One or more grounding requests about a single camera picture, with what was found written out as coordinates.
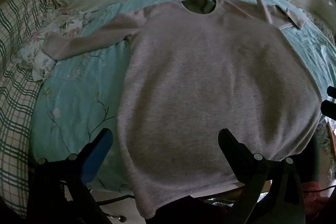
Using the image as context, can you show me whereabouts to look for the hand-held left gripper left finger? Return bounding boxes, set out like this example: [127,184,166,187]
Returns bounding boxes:
[28,128,114,224]

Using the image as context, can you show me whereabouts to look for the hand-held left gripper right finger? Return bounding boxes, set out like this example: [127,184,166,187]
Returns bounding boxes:
[218,129,306,224]

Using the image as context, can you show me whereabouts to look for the grey long-sleeved sweater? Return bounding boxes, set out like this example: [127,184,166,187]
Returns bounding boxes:
[42,0,323,219]

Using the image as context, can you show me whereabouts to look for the teal floral blanket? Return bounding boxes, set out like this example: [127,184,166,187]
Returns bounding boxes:
[29,0,336,193]

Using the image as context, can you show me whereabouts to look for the red cloth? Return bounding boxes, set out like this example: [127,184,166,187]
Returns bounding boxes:
[301,181,329,205]

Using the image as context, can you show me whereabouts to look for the plaid bedsheet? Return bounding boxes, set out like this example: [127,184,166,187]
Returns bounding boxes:
[0,0,57,216]

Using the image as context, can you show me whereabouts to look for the white floral cloth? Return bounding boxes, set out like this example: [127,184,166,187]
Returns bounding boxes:
[17,7,105,83]

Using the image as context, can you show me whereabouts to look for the black floor cable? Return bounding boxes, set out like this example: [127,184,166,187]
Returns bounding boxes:
[97,194,137,206]

